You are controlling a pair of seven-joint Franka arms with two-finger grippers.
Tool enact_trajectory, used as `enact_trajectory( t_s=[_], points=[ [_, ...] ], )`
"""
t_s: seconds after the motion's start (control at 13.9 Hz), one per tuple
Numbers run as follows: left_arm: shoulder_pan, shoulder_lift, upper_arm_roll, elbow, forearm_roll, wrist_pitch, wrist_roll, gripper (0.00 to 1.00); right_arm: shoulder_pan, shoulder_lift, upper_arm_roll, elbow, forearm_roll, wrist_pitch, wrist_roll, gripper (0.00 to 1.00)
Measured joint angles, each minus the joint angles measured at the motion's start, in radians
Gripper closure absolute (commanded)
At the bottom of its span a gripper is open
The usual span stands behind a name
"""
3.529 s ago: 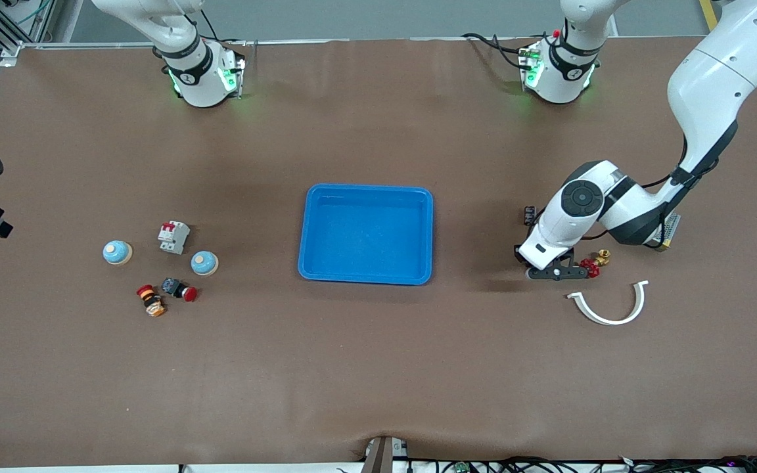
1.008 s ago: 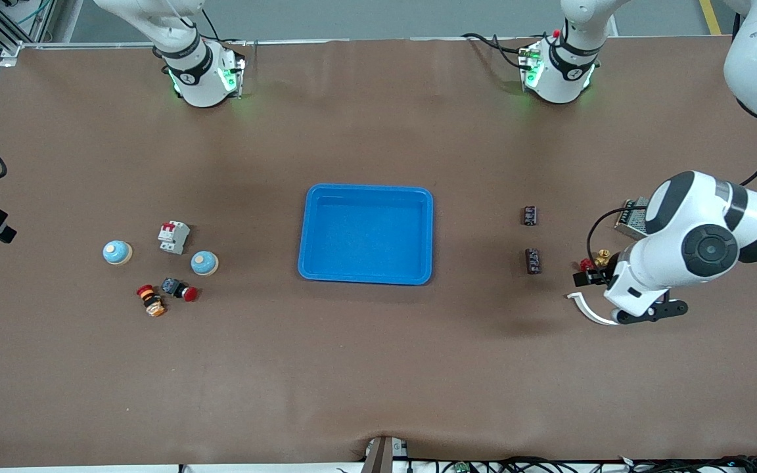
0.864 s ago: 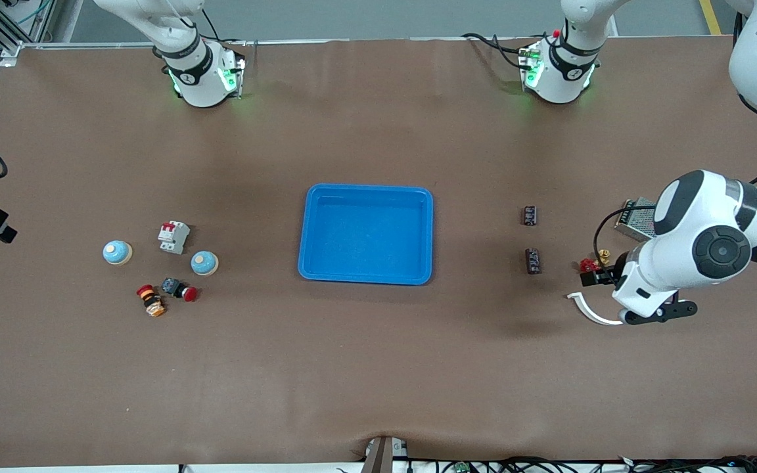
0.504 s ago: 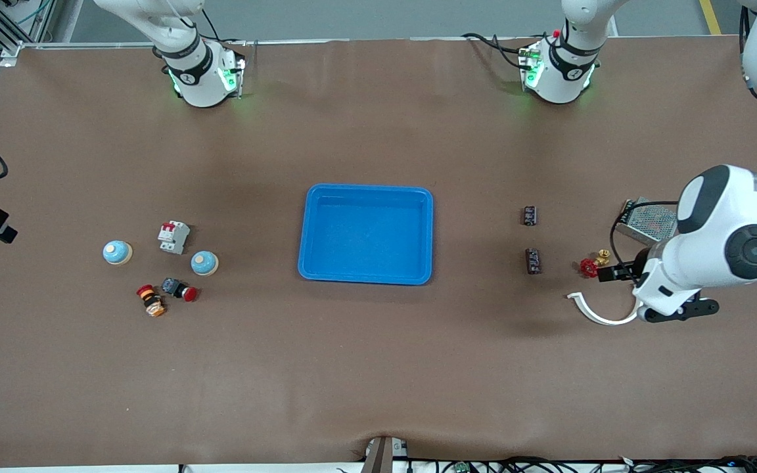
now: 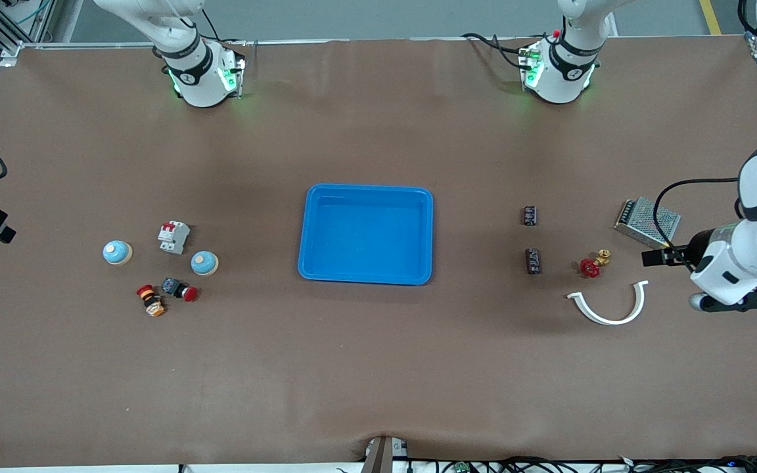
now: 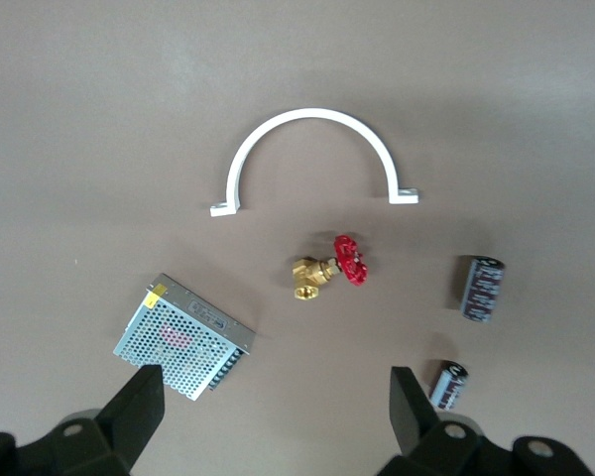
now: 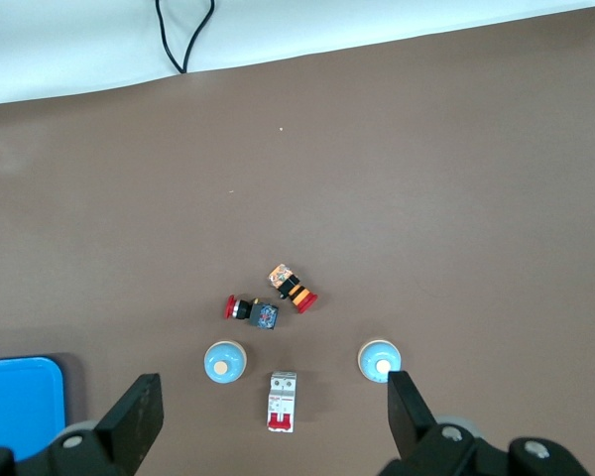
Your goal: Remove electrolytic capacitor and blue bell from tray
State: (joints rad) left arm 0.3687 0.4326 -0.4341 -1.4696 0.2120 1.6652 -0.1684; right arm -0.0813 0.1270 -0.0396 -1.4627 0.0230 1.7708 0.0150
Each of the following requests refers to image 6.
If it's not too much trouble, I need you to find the brass valve red handle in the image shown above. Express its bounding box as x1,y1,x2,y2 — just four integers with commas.
292,234,369,301

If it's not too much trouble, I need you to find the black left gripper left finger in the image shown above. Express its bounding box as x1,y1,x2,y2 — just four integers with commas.
0,363,167,476

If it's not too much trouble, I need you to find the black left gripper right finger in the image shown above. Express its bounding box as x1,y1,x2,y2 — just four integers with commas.
376,365,595,476

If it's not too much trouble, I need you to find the brown table mat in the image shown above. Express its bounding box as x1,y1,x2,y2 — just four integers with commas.
0,0,595,476

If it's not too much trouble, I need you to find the white curved pipe clamp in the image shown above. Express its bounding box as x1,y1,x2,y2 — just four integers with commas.
208,106,420,218

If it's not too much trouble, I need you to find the metal mesh power supply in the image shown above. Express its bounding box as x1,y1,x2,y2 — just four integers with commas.
112,272,257,402

